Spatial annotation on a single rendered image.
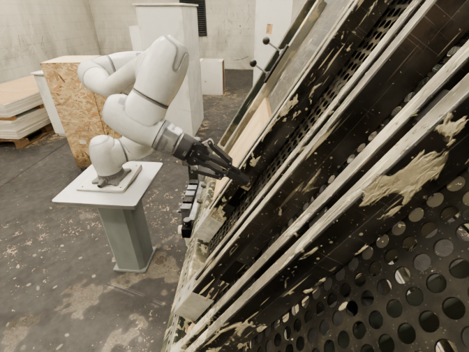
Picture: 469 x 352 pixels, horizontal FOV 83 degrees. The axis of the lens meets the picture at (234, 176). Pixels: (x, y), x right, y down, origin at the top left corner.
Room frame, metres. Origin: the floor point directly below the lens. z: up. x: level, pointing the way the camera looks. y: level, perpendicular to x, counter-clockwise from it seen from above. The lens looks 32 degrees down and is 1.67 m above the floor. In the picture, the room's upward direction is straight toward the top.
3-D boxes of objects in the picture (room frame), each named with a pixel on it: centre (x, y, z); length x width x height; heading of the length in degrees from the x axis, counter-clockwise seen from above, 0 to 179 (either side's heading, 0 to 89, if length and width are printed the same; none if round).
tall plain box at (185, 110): (4.10, 0.86, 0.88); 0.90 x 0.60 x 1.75; 175
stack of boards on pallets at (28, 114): (4.68, 3.41, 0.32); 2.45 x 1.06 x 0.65; 175
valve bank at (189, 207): (1.21, 0.25, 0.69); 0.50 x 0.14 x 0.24; 177
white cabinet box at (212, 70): (6.53, 0.54, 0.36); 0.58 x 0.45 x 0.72; 85
